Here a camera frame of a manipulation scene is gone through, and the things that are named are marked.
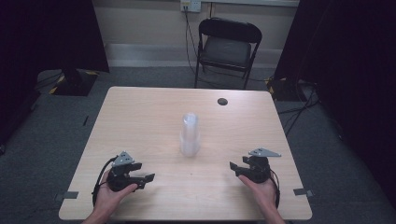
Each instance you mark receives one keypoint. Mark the person's right hand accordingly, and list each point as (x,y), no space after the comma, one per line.
(266,194)

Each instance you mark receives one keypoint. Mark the grey tape strip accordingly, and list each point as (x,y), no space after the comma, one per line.
(67,195)
(302,192)

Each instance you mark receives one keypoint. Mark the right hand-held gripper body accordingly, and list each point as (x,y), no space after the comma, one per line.
(260,169)

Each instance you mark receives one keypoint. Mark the white wall socket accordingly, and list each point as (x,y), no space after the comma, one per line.
(190,5)

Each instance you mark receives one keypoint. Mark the black stand base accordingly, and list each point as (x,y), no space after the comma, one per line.
(283,90)
(74,82)

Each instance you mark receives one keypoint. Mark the stack of clear plastic cups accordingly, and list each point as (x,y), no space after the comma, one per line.
(190,137)

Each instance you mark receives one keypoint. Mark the black folding chair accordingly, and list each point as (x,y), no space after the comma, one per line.
(225,51)

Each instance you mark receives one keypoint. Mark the white wall trunking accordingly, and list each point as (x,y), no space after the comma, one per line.
(249,2)

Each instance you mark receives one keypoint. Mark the dark curtain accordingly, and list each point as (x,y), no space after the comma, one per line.
(46,34)
(348,62)

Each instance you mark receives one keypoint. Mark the person's left hand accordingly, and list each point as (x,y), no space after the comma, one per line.
(109,199)

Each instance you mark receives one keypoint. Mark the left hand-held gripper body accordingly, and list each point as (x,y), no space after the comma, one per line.
(120,177)

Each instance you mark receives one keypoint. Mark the black round table grommet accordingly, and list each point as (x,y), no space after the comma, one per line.
(222,101)

